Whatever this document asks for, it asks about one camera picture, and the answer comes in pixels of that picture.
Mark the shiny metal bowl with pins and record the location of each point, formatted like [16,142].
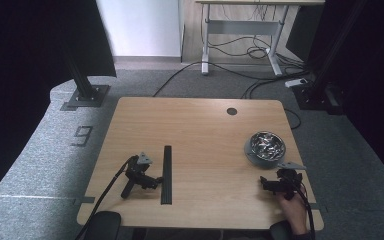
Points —
[267,146]

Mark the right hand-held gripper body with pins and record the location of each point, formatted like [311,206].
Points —
[288,181]

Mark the black metal stand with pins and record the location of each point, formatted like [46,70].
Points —
[84,88]
[316,96]

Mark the white frame desk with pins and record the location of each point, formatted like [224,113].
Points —
[243,27]

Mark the black chair armrest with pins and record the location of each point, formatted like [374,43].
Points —
[280,231]
[102,226]

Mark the black curtain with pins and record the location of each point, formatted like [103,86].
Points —
[380,83]
[20,66]

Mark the white power strip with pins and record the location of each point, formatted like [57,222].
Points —
[296,82]

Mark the person's right hand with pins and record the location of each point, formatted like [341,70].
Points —
[296,213]

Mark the grey round plate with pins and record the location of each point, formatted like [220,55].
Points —
[254,160]

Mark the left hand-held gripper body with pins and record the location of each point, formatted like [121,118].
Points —
[136,173]

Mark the white partition panel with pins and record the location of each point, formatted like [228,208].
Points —
[140,26]

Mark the black round table grommet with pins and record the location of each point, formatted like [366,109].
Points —
[232,111]

